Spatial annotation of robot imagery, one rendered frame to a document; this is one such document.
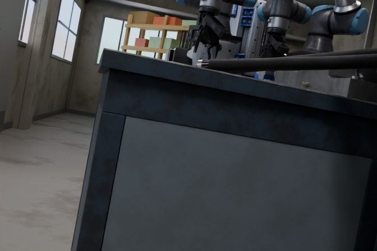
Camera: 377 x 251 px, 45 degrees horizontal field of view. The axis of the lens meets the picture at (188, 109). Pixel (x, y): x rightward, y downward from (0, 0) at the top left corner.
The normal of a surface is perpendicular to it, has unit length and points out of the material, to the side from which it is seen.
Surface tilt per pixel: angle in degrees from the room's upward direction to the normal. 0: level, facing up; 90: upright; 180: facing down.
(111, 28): 90
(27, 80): 90
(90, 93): 90
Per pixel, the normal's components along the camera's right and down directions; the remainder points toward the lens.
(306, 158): 0.21, 0.06
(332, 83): -0.96, -0.18
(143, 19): -0.71, -0.11
